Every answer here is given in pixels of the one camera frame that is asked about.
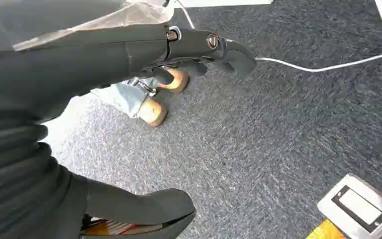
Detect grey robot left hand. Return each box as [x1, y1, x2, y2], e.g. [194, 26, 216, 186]
[0, 25, 258, 239]

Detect white furniture base board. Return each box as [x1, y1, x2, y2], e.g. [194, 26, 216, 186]
[174, 0, 275, 8]

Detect tan caster wheel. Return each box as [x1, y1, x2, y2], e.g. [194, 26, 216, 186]
[159, 67, 191, 94]
[138, 98, 169, 127]

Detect yellow floor tape piece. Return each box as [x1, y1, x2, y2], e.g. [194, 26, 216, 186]
[306, 219, 347, 239]

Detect translucent plastic sheet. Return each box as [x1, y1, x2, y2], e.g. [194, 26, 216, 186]
[0, 0, 176, 63]

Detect white floor cable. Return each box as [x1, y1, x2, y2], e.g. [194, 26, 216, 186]
[176, 0, 382, 73]

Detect ribbed grey left arm sleeve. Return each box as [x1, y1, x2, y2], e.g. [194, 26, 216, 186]
[0, 109, 81, 239]

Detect silver floor socket box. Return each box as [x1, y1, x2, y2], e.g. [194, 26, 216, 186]
[316, 174, 382, 239]

